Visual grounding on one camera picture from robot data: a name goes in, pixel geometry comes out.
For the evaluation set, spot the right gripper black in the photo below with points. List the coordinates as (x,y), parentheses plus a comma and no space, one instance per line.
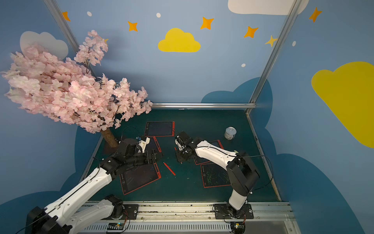
(181,150)

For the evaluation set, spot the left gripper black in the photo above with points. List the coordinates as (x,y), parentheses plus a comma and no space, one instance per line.
(150,157)

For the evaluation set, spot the red tablet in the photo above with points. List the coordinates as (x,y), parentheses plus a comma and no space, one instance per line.
(200,161)
(160,129)
(138,177)
(153,145)
(214,175)

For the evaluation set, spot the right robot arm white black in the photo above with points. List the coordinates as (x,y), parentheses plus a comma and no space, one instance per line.
(242,172)

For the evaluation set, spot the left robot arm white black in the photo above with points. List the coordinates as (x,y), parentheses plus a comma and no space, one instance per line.
(62,216)

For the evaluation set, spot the silver tin can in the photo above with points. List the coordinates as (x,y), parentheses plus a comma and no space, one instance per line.
(230,133)

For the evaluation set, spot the left circuit board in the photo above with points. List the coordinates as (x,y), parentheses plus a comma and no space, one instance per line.
(115,228)

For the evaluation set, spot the circuit board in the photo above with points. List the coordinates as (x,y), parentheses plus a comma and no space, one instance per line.
(115,228)
(237,228)

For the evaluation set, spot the right circuit board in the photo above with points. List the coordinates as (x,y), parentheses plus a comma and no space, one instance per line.
(237,228)

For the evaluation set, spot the pink cherry blossom tree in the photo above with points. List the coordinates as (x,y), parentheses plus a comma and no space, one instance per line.
(66,91)

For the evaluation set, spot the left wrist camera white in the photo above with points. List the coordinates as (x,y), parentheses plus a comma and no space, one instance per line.
(143,142)

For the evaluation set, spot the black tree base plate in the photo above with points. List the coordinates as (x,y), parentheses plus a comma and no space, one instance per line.
(111,144)

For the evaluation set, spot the aluminium back rail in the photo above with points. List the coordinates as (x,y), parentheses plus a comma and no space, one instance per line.
(183,106)

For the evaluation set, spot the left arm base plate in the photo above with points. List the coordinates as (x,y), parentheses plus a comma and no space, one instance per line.
(127,211)

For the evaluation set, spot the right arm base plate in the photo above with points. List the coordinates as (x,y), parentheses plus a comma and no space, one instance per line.
(225,211)

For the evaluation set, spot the aluminium rail frame front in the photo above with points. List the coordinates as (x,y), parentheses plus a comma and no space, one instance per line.
(184,217)

